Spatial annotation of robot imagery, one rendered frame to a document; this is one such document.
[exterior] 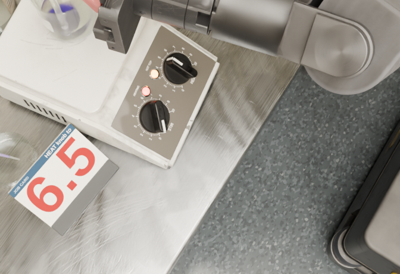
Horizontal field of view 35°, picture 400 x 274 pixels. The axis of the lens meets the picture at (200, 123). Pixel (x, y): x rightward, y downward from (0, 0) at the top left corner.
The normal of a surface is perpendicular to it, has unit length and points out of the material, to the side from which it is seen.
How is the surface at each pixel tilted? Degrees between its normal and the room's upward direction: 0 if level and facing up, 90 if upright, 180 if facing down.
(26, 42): 0
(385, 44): 39
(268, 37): 63
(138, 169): 0
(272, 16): 32
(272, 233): 0
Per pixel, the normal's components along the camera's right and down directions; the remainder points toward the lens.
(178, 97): 0.48, -0.04
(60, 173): 0.53, 0.18
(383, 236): 0.03, -0.27
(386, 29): -0.44, 0.20
